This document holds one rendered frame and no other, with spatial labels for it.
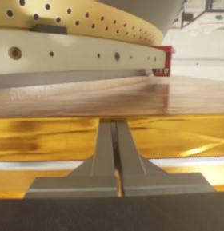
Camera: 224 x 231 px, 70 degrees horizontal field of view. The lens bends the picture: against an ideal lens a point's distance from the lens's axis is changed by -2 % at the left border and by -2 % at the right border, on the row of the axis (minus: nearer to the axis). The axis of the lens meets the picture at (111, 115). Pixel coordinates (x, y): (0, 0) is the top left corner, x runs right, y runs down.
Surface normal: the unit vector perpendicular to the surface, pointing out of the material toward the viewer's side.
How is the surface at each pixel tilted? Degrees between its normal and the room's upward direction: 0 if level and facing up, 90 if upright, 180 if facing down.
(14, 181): 90
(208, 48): 90
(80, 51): 90
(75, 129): 90
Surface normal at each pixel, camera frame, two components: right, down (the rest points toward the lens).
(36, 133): 0.03, 0.29
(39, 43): 0.62, 0.22
